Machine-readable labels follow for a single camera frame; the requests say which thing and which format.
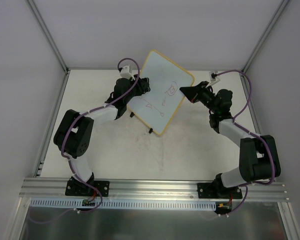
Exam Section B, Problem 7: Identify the left aluminium frame post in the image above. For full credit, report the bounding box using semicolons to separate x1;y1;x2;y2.
27;0;70;74

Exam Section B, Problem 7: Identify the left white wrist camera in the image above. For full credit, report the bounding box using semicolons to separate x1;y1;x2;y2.
119;65;135;81

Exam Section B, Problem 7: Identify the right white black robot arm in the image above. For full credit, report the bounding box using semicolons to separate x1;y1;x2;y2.
180;81;281;198

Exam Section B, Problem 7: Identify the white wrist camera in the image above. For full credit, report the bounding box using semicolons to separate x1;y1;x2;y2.
209;71;220;86
119;65;135;81

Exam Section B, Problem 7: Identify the right aluminium frame post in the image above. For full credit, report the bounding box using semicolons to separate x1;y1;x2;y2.
240;0;291;76

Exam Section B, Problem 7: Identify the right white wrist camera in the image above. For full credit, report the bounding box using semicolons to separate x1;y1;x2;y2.
209;71;220;86

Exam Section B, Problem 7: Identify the aluminium frame post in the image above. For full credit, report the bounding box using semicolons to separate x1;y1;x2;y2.
240;0;291;76
27;0;70;74

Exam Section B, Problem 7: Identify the yellow framed whiteboard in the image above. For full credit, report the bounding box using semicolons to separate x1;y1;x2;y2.
127;50;195;136

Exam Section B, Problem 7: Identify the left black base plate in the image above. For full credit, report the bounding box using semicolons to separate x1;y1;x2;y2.
65;177;110;197

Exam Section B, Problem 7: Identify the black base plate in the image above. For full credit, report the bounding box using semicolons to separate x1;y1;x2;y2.
196;182;243;200
65;177;110;197

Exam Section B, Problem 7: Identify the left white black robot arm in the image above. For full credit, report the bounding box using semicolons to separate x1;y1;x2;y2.
53;75;151;196

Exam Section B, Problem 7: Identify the aluminium extrusion rail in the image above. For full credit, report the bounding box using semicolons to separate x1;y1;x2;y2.
18;177;290;202

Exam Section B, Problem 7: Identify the white slotted cable duct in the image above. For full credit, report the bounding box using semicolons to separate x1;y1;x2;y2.
29;197;217;212

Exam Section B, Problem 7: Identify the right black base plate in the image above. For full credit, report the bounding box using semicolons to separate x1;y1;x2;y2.
196;182;243;200

